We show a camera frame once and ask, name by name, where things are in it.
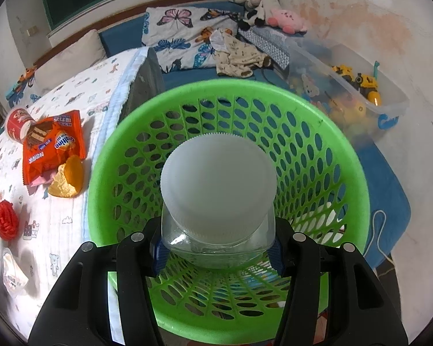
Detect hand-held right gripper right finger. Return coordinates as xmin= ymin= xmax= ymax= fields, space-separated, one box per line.
xmin=269 ymin=218 xmax=408 ymax=346

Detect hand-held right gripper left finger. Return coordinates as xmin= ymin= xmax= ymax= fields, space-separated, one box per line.
xmin=28 ymin=218 xmax=167 ymax=346

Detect clear round jar white lid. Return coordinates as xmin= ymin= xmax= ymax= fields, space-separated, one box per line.
xmin=160 ymin=133 xmax=278 ymax=269

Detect green plastic basket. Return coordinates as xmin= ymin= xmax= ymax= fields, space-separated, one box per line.
xmin=87 ymin=79 xmax=370 ymax=343

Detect yellow wrapper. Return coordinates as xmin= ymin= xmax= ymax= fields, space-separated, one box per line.
xmin=48 ymin=154 xmax=85 ymax=199

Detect pink wrapper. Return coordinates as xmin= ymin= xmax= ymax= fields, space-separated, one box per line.
xmin=28 ymin=173 xmax=56 ymax=188

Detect white wrapper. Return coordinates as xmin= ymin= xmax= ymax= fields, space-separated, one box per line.
xmin=2 ymin=251 xmax=29 ymax=298

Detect orange red snack packet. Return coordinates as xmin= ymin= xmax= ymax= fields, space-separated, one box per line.
xmin=22 ymin=110 xmax=87 ymax=186

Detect red spiky ball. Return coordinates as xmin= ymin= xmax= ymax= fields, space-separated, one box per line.
xmin=0 ymin=199 xmax=18 ymax=240

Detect red paper cup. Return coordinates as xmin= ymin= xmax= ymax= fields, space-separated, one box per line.
xmin=4 ymin=105 xmax=33 ymax=142

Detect cartoon printed blanket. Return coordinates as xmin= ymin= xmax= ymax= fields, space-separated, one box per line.
xmin=0 ymin=48 xmax=150 ymax=332

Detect yellow toy duck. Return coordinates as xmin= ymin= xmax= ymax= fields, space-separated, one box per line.
xmin=328 ymin=99 xmax=367 ymax=127

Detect clear plastic storage bin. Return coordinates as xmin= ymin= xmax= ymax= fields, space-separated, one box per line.
xmin=285 ymin=38 xmax=409 ymax=141

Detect yellow toy excavator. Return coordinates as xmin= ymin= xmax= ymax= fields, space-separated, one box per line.
xmin=331 ymin=64 xmax=382 ymax=107

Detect small butterfly print pillow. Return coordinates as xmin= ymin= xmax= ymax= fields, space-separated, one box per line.
xmin=20 ymin=88 xmax=44 ymax=110

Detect beige patterned baby clothes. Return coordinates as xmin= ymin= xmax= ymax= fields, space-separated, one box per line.
xmin=209 ymin=29 xmax=273 ymax=79

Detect grey patterned cloth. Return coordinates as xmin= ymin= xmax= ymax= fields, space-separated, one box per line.
xmin=238 ymin=27 xmax=293 ymax=70

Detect beige pillow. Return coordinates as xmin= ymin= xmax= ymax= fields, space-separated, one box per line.
xmin=34 ymin=29 xmax=107 ymax=92

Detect large butterfly print pillow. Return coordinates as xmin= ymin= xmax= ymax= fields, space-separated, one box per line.
xmin=141 ymin=5 xmax=240 ymax=74

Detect blue backrest cushion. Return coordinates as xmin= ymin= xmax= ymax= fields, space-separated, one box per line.
xmin=98 ymin=12 xmax=147 ymax=56

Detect orange plush toy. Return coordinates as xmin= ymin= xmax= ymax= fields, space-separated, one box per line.
xmin=17 ymin=65 xmax=37 ymax=83

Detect pink plush toy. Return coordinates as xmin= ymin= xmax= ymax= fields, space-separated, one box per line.
xmin=267 ymin=7 xmax=308 ymax=36

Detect black and white cow plush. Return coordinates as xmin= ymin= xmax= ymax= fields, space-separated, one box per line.
xmin=238 ymin=0 xmax=280 ymax=31

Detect white cable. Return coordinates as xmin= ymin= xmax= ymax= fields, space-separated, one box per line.
xmin=368 ymin=209 xmax=395 ymax=264

